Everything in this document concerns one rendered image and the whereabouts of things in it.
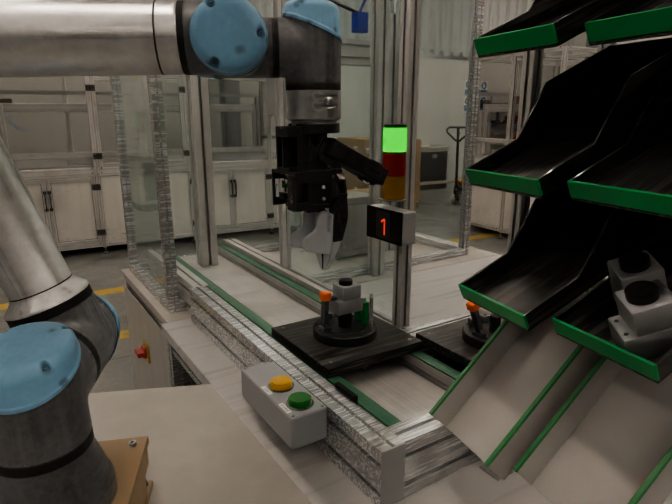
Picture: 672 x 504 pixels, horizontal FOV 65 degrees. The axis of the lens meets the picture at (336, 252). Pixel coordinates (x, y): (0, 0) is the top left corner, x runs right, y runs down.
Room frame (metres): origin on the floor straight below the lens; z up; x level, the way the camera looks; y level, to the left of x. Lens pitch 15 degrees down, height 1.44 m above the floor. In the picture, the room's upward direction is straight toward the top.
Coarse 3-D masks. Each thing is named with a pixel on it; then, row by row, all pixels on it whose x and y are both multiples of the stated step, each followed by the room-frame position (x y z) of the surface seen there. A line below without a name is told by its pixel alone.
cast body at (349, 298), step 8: (344, 280) 1.08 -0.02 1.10; (352, 280) 1.08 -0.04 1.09; (336, 288) 1.08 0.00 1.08; (344, 288) 1.06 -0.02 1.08; (352, 288) 1.07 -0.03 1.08; (360, 288) 1.08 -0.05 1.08; (336, 296) 1.08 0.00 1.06; (344, 296) 1.06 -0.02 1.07; (352, 296) 1.07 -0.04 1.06; (360, 296) 1.08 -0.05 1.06; (336, 304) 1.06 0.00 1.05; (344, 304) 1.06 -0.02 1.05; (352, 304) 1.07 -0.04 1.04; (360, 304) 1.08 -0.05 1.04; (336, 312) 1.06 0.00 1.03; (344, 312) 1.06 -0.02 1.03; (352, 312) 1.07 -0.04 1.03
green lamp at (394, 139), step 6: (384, 132) 1.13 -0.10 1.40; (390, 132) 1.12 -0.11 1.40; (396, 132) 1.11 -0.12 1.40; (402, 132) 1.12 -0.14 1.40; (384, 138) 1.13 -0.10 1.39; (390, 138) 1.12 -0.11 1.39; (396, 138) 1.11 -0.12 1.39; (402, 138) 1.12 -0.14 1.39; (384, 144) 1.13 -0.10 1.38; (390, 144) 1.12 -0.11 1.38; (396, 144) 1.11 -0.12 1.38; (402, 144) 1.12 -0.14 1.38; (384, 150) 1.13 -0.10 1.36; (390, 150) 1.12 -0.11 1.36; (396, 150) 1.11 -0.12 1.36; (402, 150) 1.12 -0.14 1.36
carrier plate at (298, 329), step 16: (304, 320) 1.16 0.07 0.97; (288, 336) 1.07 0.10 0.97; (304, 336) 1.07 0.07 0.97; (384, 336) 1.07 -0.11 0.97; (400, 336) 1.07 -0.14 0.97; (304, 352) 0.99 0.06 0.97; (320, 352) 0.99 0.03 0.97; (336, 352) 0.99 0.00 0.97; (352, 352) 0.99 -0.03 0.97; (368, 352) 0.99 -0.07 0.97; (384, 352) 0.99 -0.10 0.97; (400, 352) 1.01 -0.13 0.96; (320, 368) 0.94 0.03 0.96; (336, 368) 0.93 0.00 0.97; (352, 368) 0.95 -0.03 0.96
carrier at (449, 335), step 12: (480, 312) 1.19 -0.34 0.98; (456, 324) 1.14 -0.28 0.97; (468, 324) 1.09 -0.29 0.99; (492, 324) 1.04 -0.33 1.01; (420, 336) 1.08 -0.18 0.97; (432, 336) 1.07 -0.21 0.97; (444, 336) 1.07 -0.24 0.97; (456, 336) 1.07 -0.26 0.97; (468, 336) 1.03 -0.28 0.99; (480, 336) 1.01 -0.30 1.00; (432, 348) 1.04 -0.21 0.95; (444, 348) 1.01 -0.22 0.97; (456, 348) 1.01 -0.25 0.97; (468, 348) 1.01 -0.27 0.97; (480, 348) 1.00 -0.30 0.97; (456, 360) 0.98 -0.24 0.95; (468, 360) 0.96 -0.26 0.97
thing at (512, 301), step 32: (544, 224) 0.76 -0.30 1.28; (576, 224) 0.78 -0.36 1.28; (608, 224) 0.63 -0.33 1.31; (512, 256) 0.74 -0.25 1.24; (544, 256) 0.73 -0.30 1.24; (576, 256) 0.70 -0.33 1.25; (608, 256) 0.64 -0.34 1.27; (480, 288) 0.71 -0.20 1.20; (512, 288) 0.68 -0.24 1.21; (544, 288) 0.66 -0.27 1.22; (576, 288) 0.62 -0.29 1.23; (512, 320) 0.61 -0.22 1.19
